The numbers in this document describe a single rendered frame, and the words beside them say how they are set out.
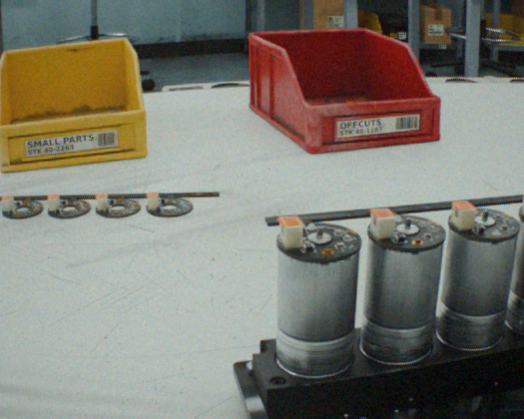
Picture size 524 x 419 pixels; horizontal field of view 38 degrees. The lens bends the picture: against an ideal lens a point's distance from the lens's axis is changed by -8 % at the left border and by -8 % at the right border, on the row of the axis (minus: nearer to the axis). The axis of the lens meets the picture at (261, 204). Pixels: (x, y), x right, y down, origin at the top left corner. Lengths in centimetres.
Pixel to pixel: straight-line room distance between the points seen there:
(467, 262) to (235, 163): 26
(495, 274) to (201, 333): 12
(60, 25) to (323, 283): 445
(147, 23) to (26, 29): 73
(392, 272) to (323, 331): 3
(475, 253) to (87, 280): 18
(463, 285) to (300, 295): 5
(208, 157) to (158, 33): 417
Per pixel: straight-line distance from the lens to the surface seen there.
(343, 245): 23
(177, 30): 466
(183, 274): 36
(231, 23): 470
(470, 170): 50
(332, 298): 23
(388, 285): 24
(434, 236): 24
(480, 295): 26
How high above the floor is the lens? 91
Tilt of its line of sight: 22 degrees down
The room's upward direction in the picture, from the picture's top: straight up
